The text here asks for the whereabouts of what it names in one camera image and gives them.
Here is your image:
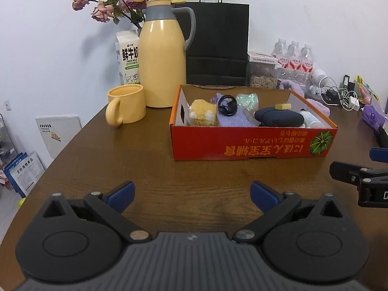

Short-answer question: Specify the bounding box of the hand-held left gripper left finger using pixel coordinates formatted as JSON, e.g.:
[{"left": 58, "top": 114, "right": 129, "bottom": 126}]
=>
[{"left": 42, "top": 181, "right": 152, "bottom": 243}]

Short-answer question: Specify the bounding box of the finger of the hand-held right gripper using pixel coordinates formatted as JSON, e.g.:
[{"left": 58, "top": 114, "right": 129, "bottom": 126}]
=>
[
  {"left": 330, "top": 161, "right": 388, "bottom": 185},
  {"left": 370, "top": 147, "right": 388, "bottom": 161}
]

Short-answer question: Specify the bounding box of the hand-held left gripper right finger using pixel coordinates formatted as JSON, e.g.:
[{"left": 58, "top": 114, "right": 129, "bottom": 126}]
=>
[{"left": 233, "top": 181, "right": 346, "bottom": 243}]

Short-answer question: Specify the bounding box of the red cardboard box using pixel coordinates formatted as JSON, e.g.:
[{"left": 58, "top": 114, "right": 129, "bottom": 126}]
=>
[{"left": 169, "top": 84, "right": 338, "bottom": 161}]

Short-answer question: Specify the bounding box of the clear plastic swab box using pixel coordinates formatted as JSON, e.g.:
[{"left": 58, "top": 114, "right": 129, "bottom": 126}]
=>
[{"left": 299, "top": 109, "right": 322, "bottom": 128}]

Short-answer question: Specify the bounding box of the navy zip pouch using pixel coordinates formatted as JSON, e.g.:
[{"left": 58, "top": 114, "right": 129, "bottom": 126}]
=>
[{"left": 254, "top": 106, "right": 305, "bottom": 128}]

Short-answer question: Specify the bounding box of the purple cloth pouch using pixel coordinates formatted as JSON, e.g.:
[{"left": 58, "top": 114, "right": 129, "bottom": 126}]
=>
[{"left": 217, "top": 109, "right": 261, "bottom": 128}]

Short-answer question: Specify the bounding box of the black usb cable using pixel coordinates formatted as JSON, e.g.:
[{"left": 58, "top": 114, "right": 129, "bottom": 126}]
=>
[{"left": 217, "top": 95, "right": 239, "bottom": 116}]

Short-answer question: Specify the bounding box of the iridescent wrap ball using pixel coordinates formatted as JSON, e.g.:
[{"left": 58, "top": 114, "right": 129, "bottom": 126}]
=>
[{"left": 236, "top": 93, "right": 260, "bottom": 118}]

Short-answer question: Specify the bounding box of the yellow and white plush toy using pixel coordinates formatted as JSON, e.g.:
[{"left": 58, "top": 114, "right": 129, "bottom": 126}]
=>
[{"left": 187, "top": 98, "right": 219, "bottom": 127}]

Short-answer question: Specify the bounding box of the black cloth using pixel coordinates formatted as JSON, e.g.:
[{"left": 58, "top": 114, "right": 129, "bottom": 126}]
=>
[{"left": 376, "top": 124, "right": 388, "bottom": 150}]

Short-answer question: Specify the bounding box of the purple packet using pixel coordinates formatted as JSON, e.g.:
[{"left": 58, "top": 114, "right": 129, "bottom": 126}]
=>
[{"left": 362, "top": 104, "right": 386, "bottom": 128}]

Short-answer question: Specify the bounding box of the colourful snack packet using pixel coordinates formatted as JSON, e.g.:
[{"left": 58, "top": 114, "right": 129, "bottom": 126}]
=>
[{"left": 356, "top": 76, "right": 379, "bottom": 104}]

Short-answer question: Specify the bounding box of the yellow mug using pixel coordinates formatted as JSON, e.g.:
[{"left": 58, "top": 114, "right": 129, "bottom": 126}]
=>
[{"left": 105, "top": 84, "right": 147, "bottom": 127}]

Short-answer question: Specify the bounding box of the white panel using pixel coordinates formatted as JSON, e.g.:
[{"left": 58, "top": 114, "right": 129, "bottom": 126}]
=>
[{"left": 35, "top": 114, "right": 82, "bottom": 159}]

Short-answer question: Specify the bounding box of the small white fan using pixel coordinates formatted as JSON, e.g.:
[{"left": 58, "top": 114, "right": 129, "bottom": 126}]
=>
[{"left": 307, "top": 69, "right": 328, "bottom": 96}]

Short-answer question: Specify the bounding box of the clear water bottle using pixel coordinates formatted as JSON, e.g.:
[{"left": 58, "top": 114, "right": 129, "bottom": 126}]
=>
[
  {"left": 300, "top": 44, "right": 314, "bottom": 82},
  {"left": 286, "top": 40, "right": 301, "bottom": 81},
  {"left": 272, "top": 38, "right": 288, "bottom": 79}
]

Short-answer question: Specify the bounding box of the clear seed container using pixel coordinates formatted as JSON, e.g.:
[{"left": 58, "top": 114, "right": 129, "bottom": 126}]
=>
[{"left": 247, "top": 51, "right": 279, "bottom": 89}]

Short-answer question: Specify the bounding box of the yellow thermos jug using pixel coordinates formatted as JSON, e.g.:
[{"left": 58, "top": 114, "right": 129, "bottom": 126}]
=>
[{"left": 138, "top": 0, "right": 197, "bottom": 108}]

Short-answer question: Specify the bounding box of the white milk carton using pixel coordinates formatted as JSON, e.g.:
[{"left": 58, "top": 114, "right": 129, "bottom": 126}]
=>
[{"left": 115, "top": 30, "right": 140, "bottom": 86}]

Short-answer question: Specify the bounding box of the black paper bag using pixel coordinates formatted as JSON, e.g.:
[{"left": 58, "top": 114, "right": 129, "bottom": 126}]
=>
[{"left": 186, "top": 0, "right": 250, "bottom": 87}]

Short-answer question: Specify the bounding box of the dried pink rose bouquet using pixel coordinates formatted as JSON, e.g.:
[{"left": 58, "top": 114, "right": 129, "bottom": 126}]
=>
[{"left": 72, "top": 0, "right": 186, "bottom": 29}]

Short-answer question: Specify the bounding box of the tangle of charging cables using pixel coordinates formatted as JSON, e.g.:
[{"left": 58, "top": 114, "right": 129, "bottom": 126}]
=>
[{"left": 318, "top": 77, "right": 361, "bottom": 112}]

